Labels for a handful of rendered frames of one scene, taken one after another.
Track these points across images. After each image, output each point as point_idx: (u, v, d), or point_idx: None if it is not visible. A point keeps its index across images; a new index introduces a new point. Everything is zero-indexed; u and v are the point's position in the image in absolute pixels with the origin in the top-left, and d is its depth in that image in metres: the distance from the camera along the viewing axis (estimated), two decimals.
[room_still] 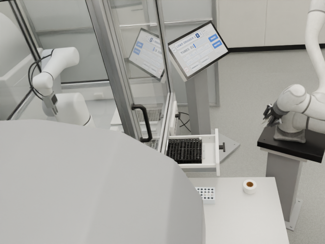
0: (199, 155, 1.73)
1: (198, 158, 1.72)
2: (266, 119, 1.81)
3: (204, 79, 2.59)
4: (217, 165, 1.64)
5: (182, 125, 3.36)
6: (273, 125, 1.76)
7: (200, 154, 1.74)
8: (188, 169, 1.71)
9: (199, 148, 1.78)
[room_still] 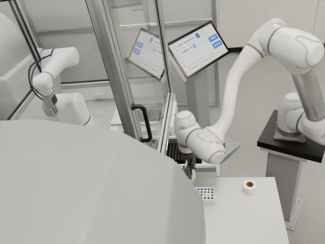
0: None
1: (198, 158, 1.72)
2: None
3: (204, 79, 2.59)
4: (217, 165, 1.64)
5: None
6: (185, 173, 1.54)
7: None
8: None
9: None
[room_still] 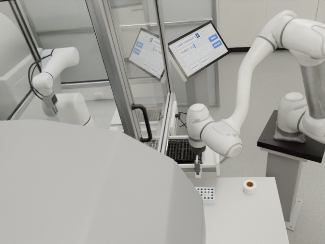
0: None
1: None
2: None
3: (204, 79, 2.59)
4: (217, 165, 1.64)
5: (182, 125, 3.36)
6: (194, 168, 1.51)
7: None
8: (188, 169, 1.71)
9: None
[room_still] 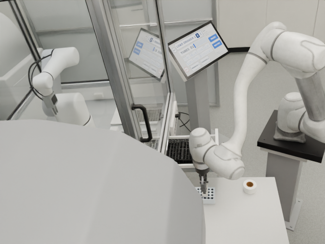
0: None
1: None
2: None
3: (204, 79, 2.59)
4: None
5: (182, 125, 3.36)
6: (200, 188, 1.54)
7: None
8: (188, 169, 1.71)
9: None
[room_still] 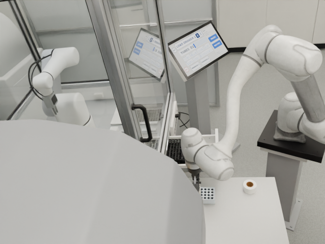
0: None
1: None
2: None
3: (204, 79, 2.59)
4: None
5: (182, 125, 3.36)
6: None
7: None
8: None
9: None
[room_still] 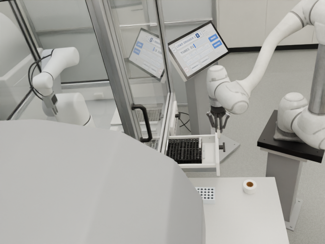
0: (199, 155, 1.73)
1: (198, 158, 1.72)
2: (218, 128, 1.69)
3: (204, 79, 2.59)
4: (217, 165, 1.64)
5: (182, 125, 3.36)
6: (225, 125, 1.66)
7: (200, 154, 1.74)
8: (188, 169, 1.71)
9: (199, 148, 1.78)
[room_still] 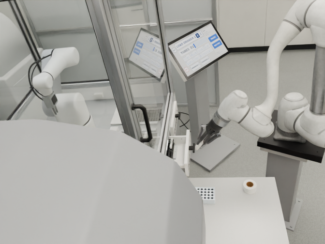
0: (169, 156, 1.76)
1: None
2: (201, 142, 1.73)
3: (204, 79, 2.59)
4: (185, 165, 1.67)
5: (182, 125, 3.36)
6: (211, 141, 1.72)
7: (170, 155, 1.77)
8: None
9: (169, 149, 1.81)
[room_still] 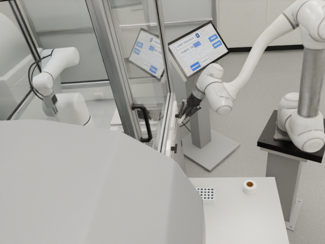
0: None
1: None
2: (184, 115, 1.82)
3: None
4: None
5: (182, 125, 3.36)
6: (192, 114, 1.81)
7: None
8: None
9: None
